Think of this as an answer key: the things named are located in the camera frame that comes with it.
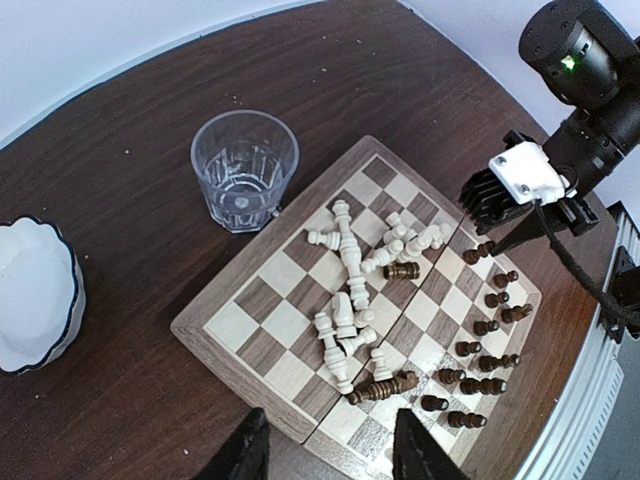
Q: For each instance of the white scalloped bowl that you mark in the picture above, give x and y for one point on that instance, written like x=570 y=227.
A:
x=43 y=297

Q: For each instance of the wooden chess board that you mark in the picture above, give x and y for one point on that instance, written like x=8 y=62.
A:
x=278 y=327

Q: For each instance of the aluminium front rail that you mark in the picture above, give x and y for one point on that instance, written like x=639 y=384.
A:
x=570 y=438

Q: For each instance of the pile of white chess pieces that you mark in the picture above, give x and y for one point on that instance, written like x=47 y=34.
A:
x=360 y=280

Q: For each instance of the dark chess piece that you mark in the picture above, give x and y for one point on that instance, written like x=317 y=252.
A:
x=434 y=403
x=449 y=376
x=464 y=348
x=483 y=250
x=482 y=328
x=493 y=300
x=489 y=363
x=459 y=419
x=485 y=386

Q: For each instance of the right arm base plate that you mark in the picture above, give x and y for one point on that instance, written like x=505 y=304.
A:
x=624 y=288

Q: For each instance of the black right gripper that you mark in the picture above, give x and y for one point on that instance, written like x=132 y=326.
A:
x=589 y=62

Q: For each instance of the dark chess piece front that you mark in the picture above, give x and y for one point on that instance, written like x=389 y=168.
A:
x=459 y=419

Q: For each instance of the clear drinking glass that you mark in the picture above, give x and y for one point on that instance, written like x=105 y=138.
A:
x=244 y=161

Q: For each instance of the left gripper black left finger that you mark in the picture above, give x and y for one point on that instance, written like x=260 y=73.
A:
x=245 y=454

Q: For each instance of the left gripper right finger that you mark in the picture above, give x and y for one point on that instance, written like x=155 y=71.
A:
x=417 y=455

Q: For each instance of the pile of dark chess pieces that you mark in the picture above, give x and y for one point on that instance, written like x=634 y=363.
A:
x=385 y=383

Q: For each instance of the dark chess piece eleventh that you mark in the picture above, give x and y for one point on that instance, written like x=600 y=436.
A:
x=502 y=280

